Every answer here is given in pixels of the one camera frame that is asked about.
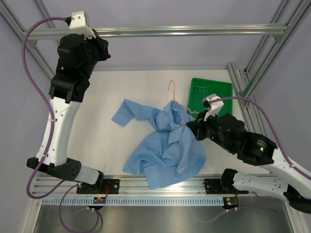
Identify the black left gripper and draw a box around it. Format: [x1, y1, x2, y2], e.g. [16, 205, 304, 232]
[79, 29, 111, 79]

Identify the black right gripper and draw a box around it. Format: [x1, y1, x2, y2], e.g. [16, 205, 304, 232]
[187, 109, 235, 153]

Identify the blue shirt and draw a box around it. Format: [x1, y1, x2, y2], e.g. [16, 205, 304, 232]
[112, 100, 206, 189]

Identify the pink wire hanger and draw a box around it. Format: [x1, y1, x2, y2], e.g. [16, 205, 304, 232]
[168, 80, 199, 114]

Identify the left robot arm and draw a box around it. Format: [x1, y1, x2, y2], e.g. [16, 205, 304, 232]
[26, 34, 111, 194]

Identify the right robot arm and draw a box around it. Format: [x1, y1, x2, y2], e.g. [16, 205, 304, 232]
[187, 114, 311, 214]

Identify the aluminium top crossbar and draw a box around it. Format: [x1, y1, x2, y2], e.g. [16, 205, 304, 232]
[22, 23, 288, 39]

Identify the green plastic tray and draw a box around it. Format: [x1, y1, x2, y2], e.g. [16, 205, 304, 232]
[188, 78, 233, 113]

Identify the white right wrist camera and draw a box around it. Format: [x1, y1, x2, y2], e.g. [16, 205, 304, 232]
[202, 94, 224, 121]

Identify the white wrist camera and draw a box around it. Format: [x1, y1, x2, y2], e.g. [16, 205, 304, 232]
[65, 11, 96, 39]
[202, 94, 224, 121]

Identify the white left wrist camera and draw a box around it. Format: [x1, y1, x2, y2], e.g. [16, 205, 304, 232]
[65, 11, 96, 39]

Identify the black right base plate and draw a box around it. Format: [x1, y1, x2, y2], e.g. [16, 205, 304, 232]
[203, 178, 249, 194]

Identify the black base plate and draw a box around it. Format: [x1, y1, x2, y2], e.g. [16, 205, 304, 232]
[203, 178, 249, 194]
[76, 178, 120, 195]

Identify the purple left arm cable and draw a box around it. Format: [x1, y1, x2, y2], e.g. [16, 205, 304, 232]
[22, 16, 71, 200]

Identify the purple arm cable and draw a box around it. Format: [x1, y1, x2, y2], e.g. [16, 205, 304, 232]
[206, 96, 311, 180]
[22, 16, 71, 200]

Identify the aluminium left frame post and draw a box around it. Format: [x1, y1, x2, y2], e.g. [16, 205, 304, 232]
[0, 0, 54, 81]

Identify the aluminium frame post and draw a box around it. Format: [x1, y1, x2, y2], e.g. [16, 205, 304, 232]
[227, 0, 311, 136]
[0, 0, 54, 81]

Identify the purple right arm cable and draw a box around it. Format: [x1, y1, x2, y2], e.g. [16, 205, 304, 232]
[206, 96, 311, 180]

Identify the white slotted cable duct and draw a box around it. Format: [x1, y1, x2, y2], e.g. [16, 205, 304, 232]
[42, 196, 224, 206]

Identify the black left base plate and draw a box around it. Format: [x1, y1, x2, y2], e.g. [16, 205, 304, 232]
[76, 178, 120, 195]

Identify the aluminium front rail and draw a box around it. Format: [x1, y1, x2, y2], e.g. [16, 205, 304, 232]
[31, 176, 296, 198]

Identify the aluminium right frame post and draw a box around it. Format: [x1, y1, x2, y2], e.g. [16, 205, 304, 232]
[227, 0, 311, 136]

